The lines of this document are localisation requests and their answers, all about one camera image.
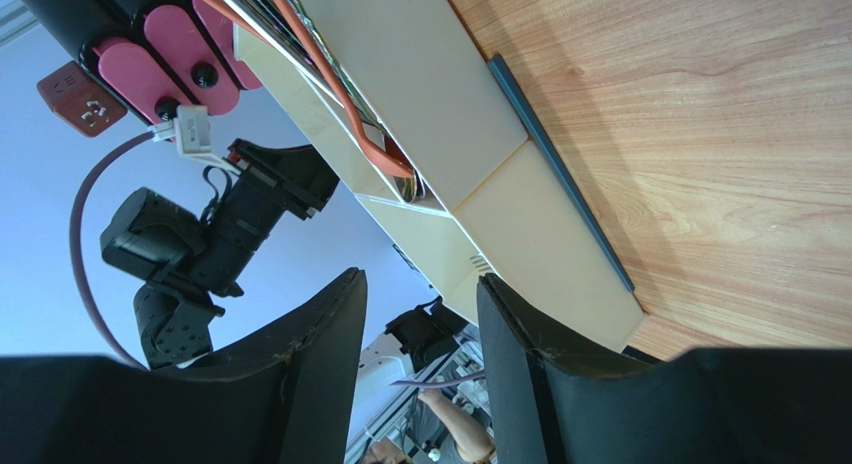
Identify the white divided utensil tray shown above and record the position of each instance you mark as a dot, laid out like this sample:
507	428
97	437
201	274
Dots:
493	201

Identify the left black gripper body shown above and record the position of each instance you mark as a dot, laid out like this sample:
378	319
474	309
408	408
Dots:
297	180

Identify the orange spoon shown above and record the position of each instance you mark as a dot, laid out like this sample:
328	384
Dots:
374	154
224	9

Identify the large silver spoon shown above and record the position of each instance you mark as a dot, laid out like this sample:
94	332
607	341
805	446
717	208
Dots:
290	30

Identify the black pink drawer box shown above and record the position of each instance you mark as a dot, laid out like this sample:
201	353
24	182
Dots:
152	55

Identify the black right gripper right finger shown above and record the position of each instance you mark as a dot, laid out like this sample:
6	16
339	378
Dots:
558	397

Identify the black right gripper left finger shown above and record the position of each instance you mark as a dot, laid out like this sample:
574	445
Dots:
282	394

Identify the person in background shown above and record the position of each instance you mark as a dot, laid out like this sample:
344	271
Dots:
436	421

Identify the brown cube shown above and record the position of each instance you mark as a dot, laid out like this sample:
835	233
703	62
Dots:
82	103

